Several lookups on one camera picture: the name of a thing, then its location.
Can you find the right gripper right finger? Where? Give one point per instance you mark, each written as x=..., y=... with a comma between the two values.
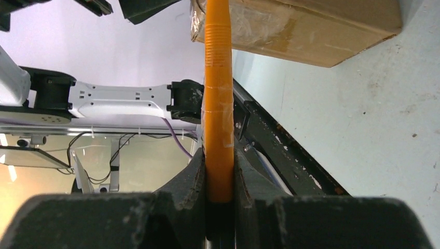
x=268, y=217

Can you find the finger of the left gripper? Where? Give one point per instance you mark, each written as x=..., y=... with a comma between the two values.
x=137, y=11
x=98, y=7

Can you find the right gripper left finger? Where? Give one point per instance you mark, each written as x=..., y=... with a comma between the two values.
x=173, y=216

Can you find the brown cardboard express box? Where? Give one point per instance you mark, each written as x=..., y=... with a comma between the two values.
x=319, y=33

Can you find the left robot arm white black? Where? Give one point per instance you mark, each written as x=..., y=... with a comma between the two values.
x=36, y=95

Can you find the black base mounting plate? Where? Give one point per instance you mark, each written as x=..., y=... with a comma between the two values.
x=259, y=133

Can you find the silver external camera stand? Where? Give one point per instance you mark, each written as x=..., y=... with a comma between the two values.
x=24, y=154

